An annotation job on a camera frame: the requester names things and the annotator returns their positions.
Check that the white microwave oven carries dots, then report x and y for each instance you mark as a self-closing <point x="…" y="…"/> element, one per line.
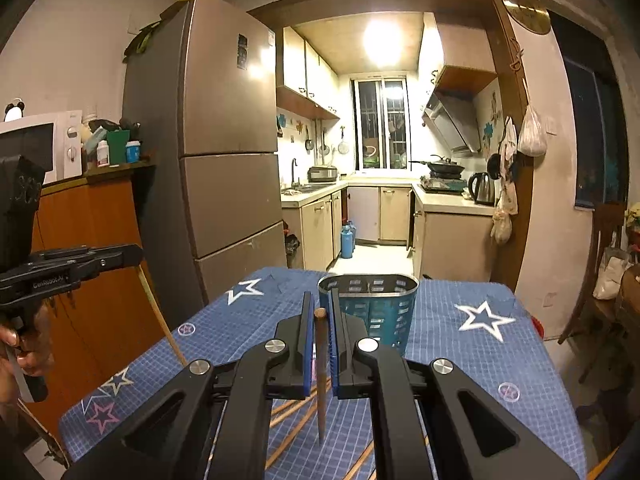
<point x="51" y="141"/>

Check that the white hanging plastic bag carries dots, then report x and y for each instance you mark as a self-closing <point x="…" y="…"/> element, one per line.
<point x="532" y="140"/>

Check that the person's left hand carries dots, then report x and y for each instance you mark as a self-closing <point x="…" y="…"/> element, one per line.
<point x="32" y="351"/>

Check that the toaster oven on counter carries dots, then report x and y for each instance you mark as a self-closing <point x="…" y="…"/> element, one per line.
<point x="322" y="174"/>

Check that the dark wooden side table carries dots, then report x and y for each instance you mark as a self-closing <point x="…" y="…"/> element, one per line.
<point x="627" y="314"/>

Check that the grey three-door refrigerator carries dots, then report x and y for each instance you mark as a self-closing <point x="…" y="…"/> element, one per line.
<point x="203" y="95"/>

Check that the gas stove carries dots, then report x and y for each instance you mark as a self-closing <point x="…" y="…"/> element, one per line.
<point x="443" y="186"/>

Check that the white pill bottle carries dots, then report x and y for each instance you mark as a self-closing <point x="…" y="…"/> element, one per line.
<point x="102" y="154"/>

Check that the blue water bottle on floor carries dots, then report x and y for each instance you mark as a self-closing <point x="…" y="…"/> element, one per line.
<point x="348" y="240"/>

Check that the range hood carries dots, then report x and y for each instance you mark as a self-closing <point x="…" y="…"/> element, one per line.
<point x="453" y="117"/>

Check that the dark wooden chair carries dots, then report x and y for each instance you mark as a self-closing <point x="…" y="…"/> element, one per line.
<point x="606" y="231"/>

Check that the round gold wall clock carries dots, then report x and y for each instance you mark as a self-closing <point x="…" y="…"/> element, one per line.
<point x="530" y="14"/>

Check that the wooden chopstick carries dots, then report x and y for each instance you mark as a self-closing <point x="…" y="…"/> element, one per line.
<point x="322" y="396"/>
<point x="159" y="316"/>
<point x="289" y="407"/>
<point x="362" y="458"/>
<point x="321" y="327"/>
<point x="287" y="441"/>

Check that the orange wooden cabinet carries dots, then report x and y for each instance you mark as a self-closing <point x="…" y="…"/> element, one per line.
<point x="73" y="309"/>

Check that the black wok on stove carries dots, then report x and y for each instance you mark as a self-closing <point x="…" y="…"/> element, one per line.
<point x="442" y="167"/>

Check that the teal perforated utensil holder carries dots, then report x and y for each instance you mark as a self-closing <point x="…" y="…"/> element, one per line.
<point x="385" y="303"/>

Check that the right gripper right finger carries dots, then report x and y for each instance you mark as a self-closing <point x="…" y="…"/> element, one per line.
<point x="431" y="420"/>

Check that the electric kettle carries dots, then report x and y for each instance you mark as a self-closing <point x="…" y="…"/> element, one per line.
<point x="482" y="189"/>

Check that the blue lidded jar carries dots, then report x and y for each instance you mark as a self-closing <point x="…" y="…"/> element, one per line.
<point x="132" y="151"/>

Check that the green container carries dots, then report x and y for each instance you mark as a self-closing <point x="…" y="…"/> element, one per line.
<point x="117" y="141"/>

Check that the kitchen window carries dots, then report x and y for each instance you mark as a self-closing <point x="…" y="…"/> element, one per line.
<point x="382" y="123"/>

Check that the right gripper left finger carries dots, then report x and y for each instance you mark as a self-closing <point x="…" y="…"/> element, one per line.
<point x="210" y="421"/>

